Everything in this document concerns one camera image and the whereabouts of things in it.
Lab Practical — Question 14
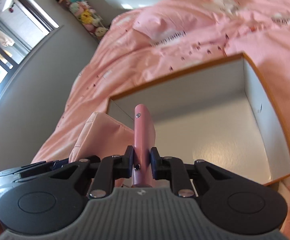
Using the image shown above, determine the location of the pink pouch bag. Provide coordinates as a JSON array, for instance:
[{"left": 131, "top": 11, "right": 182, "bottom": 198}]
[{"left": 69, "top": 104, "right": 155, "bottom": 187}]

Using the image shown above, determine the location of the window with dark frame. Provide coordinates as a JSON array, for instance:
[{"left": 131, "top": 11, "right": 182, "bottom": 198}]
[{"left": 0, "top": 0, "right": 59, "bottom": 95}]

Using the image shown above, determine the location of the hanging plush toy organizer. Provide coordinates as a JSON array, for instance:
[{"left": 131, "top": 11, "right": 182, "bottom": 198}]
[{"left": 56, "top": 0, "right": 109, "bottom": 41}]

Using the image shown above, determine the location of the orange white cardboard box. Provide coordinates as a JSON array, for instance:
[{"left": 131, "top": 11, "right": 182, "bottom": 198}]
[{"left": 106, "top": 53, "right": 290, "bottom": 185}]

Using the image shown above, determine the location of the pink printed bed quilt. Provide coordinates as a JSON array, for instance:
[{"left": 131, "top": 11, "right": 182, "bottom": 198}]
[{"left": 33, "top": 0, "right": 290, "bottom": 239}]

